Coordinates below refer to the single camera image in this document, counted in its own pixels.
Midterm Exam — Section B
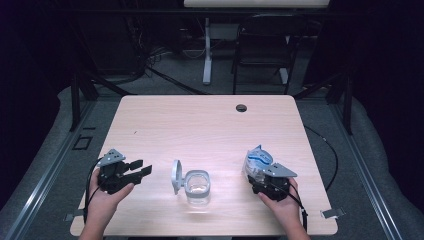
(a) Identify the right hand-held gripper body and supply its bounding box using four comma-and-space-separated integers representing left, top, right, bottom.
248, 162, 298, 202

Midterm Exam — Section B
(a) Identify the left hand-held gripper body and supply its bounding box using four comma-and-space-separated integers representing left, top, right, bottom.
97, 148, 134, 195

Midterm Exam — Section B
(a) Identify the white and blue plastic bag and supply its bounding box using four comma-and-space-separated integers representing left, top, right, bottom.
242, 144, 275, 184

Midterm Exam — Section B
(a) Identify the clear jar with grey lid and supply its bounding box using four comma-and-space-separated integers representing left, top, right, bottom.
171, 159, 212, 206

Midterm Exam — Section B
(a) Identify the person's right hand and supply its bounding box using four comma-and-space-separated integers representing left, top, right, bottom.
258, 177, 301, 225

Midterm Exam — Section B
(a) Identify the person's left hand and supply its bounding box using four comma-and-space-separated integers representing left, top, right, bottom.
87, 169, 135, 219

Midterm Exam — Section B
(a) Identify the grey tape strip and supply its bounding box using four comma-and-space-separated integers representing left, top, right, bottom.
320, 207, 346, 220
63, 208, 85, 223

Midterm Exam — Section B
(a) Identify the white table leg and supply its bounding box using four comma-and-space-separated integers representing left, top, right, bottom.
202, 17, 214, 86

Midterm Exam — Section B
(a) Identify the black chair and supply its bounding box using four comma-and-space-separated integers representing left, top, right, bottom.
231, 13, 309, 96

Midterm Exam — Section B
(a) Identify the grey under-table box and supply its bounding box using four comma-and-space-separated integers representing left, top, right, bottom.
209, 23, 240, 42

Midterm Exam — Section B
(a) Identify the left hand-held gripper black cable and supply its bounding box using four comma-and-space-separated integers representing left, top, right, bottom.
83, 157, 105, 224

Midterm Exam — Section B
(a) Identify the hand-held gripper black cable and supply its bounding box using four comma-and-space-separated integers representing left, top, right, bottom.
83, 157, 105, 224
276, 183, 309, 233

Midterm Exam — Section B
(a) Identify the right hand-held gripper black cable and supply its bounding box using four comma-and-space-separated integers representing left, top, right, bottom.
276, 183, 309, 233

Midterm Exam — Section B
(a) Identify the black floor socket frame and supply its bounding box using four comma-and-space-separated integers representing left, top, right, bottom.
72, 134, 94, 151

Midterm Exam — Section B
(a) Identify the grey metal floor rail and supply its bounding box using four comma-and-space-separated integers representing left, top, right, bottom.
0, 99, 98, 240
328, 101, 405, 240

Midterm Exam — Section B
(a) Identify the thin black floor cable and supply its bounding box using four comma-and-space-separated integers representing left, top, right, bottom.
303, 124, 340, 193

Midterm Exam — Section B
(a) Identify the black metal frame post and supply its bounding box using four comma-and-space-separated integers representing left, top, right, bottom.
69, 69, 134, 133
293, 71, 354, 136

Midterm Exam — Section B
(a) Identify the thick black floor cable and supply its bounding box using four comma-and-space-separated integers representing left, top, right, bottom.
145, 65, 210, 96

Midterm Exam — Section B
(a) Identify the bundle of dark cables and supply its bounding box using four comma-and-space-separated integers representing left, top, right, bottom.
121, 14, 176, 69

